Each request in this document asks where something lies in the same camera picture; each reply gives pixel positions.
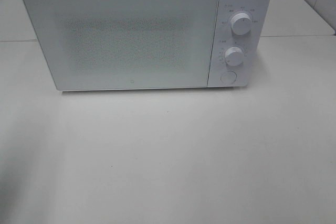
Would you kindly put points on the round white door button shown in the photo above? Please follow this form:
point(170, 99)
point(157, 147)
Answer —
point(228, 78)

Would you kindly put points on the white microwave door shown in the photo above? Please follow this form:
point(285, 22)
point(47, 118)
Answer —
point(125, 44)

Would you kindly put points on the white timer knob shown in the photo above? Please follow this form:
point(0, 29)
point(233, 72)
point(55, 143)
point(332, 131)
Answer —
point(234, 56)

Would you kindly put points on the upper white power knob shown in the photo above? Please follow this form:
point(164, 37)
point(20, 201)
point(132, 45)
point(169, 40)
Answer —
point(241, 23)

